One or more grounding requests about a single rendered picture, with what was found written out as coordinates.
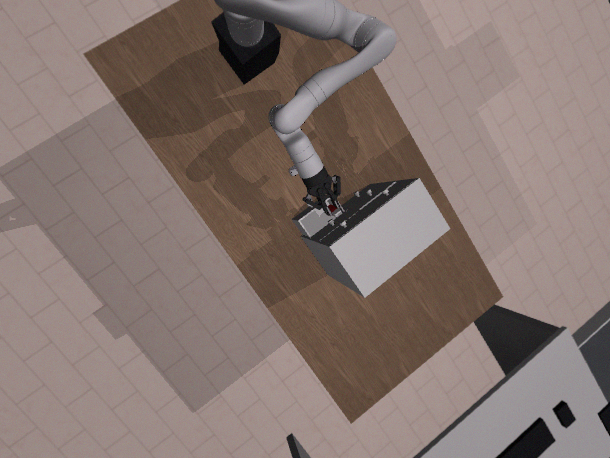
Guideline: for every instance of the grey chest of drawers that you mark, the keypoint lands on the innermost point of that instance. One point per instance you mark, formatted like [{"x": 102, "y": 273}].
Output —
[{"x": 384, "y": 242}]

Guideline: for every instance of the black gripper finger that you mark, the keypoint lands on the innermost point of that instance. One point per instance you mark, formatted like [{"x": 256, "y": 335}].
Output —
[
  {"x": 336, "y": 190},
  {"x": 319, "y": 206}
]

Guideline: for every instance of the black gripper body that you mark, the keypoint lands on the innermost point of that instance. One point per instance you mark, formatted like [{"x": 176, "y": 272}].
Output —
[{"x": 316, "y": 180}]

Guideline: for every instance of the red and white eraser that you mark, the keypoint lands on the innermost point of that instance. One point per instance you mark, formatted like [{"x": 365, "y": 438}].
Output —
[{"x": 335, "y": 211}]

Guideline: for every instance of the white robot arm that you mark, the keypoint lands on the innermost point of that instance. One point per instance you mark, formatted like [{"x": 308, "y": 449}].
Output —
[{"x": 322, "y": 20}]

